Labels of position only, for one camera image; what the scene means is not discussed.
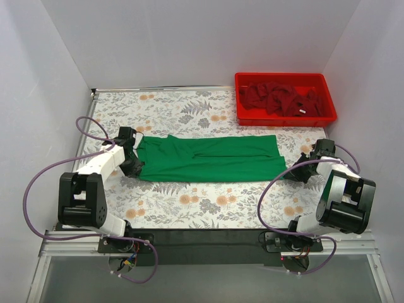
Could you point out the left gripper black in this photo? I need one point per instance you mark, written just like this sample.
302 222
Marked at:
132 165

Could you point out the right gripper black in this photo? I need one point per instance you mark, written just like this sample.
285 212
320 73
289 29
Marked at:
298 172

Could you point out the green t shirt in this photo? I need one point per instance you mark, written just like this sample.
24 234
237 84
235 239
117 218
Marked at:
225 159

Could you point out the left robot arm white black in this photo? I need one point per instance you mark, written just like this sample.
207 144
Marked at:
82 202

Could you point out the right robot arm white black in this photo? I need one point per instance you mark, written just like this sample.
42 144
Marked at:
346 202

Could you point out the dark red t shirt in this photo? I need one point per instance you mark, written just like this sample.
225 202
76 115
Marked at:
282 100

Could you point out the red plastic bin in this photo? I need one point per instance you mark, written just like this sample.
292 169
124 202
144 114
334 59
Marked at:
302 82

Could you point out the floral patterned table mat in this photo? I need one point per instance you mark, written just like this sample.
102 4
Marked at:
198 114

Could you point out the black front crossbar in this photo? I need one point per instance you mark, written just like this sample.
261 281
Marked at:
210 246

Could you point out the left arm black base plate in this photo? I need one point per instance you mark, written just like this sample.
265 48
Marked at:
119 246

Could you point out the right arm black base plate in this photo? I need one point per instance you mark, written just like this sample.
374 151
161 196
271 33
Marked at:
274 242

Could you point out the aluminium frame rail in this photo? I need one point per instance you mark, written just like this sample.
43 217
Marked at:
83 243

